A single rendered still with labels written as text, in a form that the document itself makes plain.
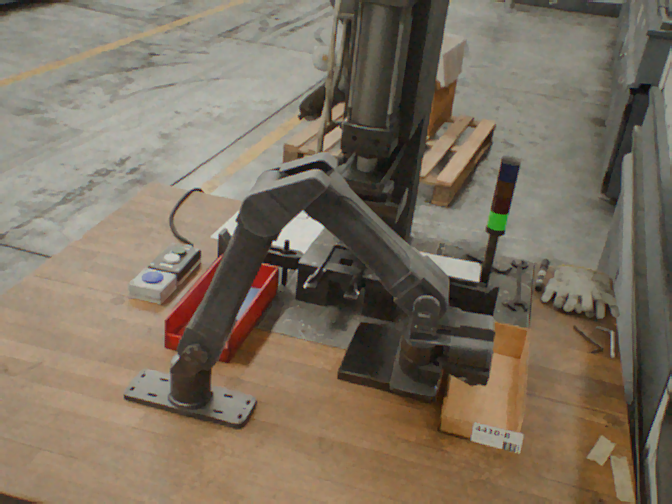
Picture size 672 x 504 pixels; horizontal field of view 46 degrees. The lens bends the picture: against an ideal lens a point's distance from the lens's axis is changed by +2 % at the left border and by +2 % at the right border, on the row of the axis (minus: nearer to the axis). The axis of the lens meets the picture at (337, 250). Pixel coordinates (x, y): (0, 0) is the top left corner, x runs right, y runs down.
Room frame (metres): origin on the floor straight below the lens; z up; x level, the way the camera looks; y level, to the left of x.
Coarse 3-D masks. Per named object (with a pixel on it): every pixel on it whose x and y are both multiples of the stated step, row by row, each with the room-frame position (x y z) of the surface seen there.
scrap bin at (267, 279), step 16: (208, 272) 1.25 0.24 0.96; (272, 272) 1.29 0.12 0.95; (192, 288) 1.19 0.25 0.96; (272, 288) 1.27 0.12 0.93; (192, 304) 1.18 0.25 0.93; (256, 304) 1.18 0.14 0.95; (176, 320) 1.12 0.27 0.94; (240, 320) 1.10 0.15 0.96; (256, 320) 1.19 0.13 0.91; (176, 336) 1.08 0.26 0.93; (240, 336) 1.11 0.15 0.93; (224, 352) 1.06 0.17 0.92
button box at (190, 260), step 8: (176, 208) 1.61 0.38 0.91; (176, 232) 1.49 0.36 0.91; (184, 240) 1.46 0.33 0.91; (168, 248) 1.38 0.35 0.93; (192, 248) 1.39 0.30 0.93; (160, 256) 1.34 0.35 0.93; (184, 256) 1.35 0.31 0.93; (192, 256) 1.36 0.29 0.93; (200, 256) 1.39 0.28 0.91; (152, 264) 1.31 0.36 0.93; (160, 264) 1.31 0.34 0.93; (168, 264) 1.32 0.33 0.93; (176, 264) 1.32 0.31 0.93; (184, 264) 1.32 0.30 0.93; (192, 264) 1.35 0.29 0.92; (168, 272) 1.29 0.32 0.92; (176, 272) 1.29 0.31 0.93; (184, 272) 1.31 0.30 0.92
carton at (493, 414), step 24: (504, 336) 1.17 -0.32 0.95; (528, 336) 1.14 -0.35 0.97; (504, 360) 1.15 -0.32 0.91; (456, 384) 1.07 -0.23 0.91; (480, 384) 1.07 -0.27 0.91; (504, 384) 1.08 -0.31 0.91; (456, 408) 1.00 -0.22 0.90; (480, 408) 1.01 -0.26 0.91; (504, 408) 1.02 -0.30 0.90; (456, 432) 0.94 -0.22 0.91; (480, 432) 0.93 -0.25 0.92; (504, 432) 0.93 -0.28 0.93
